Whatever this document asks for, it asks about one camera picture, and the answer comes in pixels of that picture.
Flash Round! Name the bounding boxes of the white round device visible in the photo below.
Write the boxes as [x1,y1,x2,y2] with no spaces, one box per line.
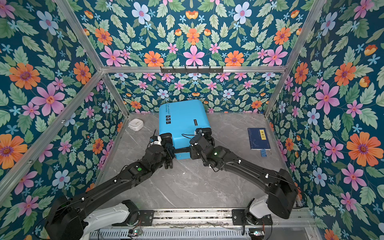
[128,119,144,132]

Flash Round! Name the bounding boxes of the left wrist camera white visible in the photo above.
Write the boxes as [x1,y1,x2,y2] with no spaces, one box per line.
[150,136,162,147]

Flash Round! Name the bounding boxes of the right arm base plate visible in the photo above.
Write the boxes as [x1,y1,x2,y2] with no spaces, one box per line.
[231,209,273,226]

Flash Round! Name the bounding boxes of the black coat hook rail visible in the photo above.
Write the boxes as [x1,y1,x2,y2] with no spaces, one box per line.
[160,66,224,74]

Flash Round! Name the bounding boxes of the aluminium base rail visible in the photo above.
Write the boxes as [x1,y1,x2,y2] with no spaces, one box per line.
[144,208,316,228]

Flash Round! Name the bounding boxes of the blue binder clip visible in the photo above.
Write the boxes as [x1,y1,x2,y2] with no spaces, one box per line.
[260,149,267,158]

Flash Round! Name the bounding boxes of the dark blue book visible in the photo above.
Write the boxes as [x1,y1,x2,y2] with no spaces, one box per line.
[248,128,271,150]

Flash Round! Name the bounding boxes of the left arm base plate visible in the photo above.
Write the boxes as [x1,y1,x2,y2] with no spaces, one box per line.
[132,210,155,227]

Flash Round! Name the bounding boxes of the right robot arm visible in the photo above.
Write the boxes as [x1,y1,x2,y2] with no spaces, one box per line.
[190,134,299,219]

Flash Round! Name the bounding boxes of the blue suitcase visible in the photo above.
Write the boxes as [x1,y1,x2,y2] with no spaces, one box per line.
[159,100,215,160]

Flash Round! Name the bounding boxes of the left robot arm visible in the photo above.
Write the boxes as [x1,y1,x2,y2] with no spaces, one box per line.
[45,143,175,240]

